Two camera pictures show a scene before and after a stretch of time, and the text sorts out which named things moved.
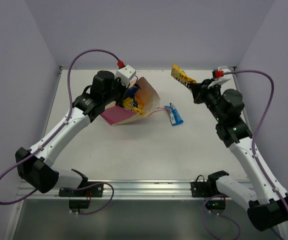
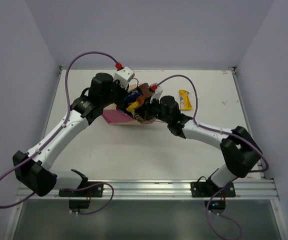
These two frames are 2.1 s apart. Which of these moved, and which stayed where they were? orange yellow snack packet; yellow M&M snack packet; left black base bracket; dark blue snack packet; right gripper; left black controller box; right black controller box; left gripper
Moved: orange yellow snack packet; dark blue snack packet; right gripper; yellow M&M snack packet
Stayed: left black controller box; right black controller box; left black base bracket; left gripper
